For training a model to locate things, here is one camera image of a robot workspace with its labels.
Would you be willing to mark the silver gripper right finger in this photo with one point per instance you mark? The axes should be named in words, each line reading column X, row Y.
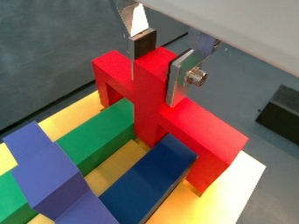
column 185, row 71

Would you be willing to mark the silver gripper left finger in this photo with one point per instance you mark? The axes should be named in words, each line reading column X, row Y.
column 139, row 33

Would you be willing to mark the red three-legged block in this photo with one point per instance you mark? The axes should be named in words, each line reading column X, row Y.
column 139, row 80

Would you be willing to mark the yellow puzzle board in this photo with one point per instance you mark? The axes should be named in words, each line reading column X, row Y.
column 219, row 206

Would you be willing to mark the green block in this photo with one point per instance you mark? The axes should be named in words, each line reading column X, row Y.
column 88, row 144

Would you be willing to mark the dark blue block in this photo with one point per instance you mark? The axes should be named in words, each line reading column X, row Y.
column 142, row 189

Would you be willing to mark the purple blue block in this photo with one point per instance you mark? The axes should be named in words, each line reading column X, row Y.
column 51, row 181

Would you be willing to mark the black angle bracket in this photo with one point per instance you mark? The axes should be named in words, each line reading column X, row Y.
column 281, row 114

